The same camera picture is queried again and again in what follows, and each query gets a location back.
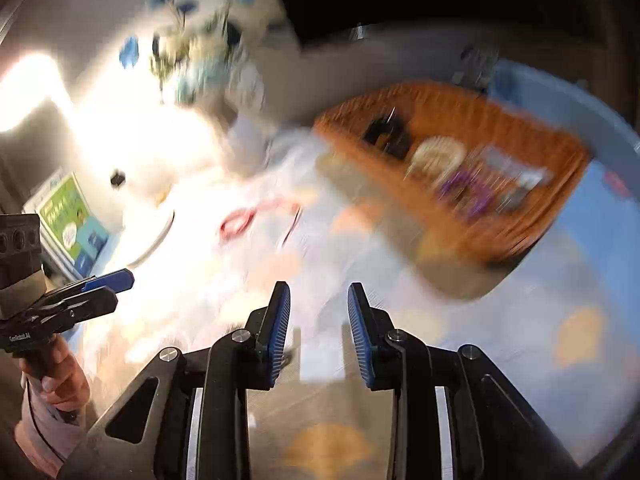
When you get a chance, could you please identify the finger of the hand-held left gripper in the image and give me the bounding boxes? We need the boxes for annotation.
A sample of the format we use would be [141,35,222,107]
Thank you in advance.
[50,268,136,297]
[30,286,119,332]

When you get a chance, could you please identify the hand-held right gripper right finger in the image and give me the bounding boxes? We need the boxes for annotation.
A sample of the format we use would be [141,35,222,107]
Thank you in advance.
[347,282,583,480]

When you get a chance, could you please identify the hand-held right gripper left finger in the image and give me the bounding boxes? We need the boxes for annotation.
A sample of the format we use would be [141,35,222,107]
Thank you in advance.
[62,281,292,480]

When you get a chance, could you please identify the red string bracelet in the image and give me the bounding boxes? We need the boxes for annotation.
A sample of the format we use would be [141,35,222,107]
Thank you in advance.
[220,199,303,248]

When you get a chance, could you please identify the brown wicker basket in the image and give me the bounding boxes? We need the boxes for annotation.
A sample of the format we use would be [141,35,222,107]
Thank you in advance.
[314,80,593,267]

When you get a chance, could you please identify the purple coil hair tie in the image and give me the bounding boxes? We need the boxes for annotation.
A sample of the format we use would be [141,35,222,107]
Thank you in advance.
[437,167,493,216]

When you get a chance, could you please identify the white bead bracelet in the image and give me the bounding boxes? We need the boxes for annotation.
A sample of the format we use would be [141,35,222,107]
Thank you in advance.
[406,136,468,178]

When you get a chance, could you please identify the black smartwatch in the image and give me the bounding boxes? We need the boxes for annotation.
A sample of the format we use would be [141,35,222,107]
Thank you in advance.
[364,110,413,158]

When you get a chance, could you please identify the clear bead bracelet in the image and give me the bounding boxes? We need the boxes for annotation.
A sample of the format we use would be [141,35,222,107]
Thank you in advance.
[495,180,538,213]

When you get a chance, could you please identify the clear spiral hair tie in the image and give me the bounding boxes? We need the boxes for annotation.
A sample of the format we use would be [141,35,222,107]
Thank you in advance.
[477,145,551,191]

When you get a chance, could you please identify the person's left hand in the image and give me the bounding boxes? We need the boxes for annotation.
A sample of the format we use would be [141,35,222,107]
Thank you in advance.
[20,334,92,413]

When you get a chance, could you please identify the blue booklet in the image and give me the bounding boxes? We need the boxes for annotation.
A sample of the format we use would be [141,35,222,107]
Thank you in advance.
[75,230,109,267]

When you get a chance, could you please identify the green printed booklet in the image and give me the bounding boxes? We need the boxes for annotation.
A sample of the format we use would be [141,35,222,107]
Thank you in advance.
[22,170,111,281]

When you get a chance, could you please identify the fan-patterned tablecloth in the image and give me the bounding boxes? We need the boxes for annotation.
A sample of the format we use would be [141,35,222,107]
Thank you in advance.
[75,125,640,480]

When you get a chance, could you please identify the white desk lamp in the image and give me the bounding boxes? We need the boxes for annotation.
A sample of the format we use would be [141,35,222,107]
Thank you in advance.
[0,52,176,268]

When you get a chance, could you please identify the white ribbed vase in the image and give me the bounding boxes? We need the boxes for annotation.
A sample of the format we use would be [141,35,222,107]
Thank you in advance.
[225,65,273,176]

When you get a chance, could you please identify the blue and white artificial flowers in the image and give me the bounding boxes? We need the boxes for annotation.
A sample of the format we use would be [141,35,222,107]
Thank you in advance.
[117,0,261,106]

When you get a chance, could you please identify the small red object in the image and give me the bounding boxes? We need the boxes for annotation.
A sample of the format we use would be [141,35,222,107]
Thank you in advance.
[605,172,633,201]

